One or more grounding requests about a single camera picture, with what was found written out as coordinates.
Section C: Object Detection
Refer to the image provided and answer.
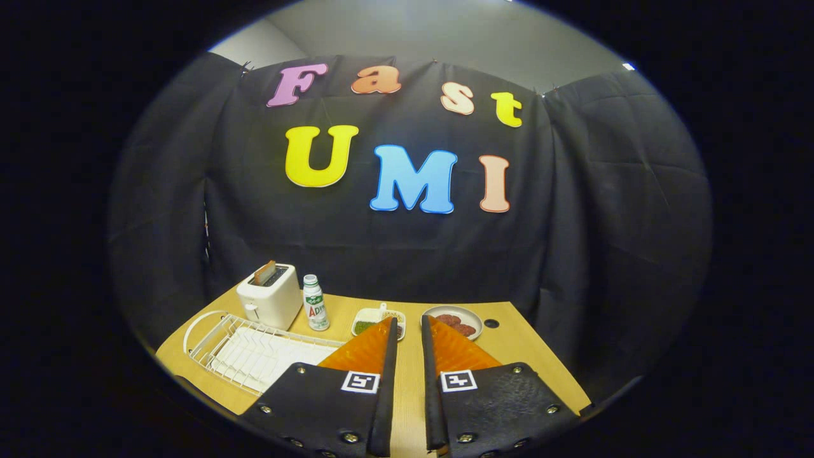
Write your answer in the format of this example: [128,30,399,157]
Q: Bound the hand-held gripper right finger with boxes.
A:
[421,314,583,457]

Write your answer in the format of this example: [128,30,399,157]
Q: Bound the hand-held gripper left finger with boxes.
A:
[240,316,399,457]

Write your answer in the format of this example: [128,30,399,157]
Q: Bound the white wire dish rack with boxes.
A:
[183,310,347,395]

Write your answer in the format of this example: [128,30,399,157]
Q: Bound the divided white dish with beans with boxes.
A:
[351,303,406,340]

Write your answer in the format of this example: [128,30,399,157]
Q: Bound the beige plate with meat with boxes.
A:
[422,305,484,341]

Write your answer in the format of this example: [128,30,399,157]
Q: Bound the white drink bottle green label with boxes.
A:
[302,274,330,332]

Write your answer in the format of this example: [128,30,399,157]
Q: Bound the white toaster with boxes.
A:
[236,263,304,331]

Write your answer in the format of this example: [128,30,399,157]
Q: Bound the black backdrop cloth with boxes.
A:
[105,51,713,408]

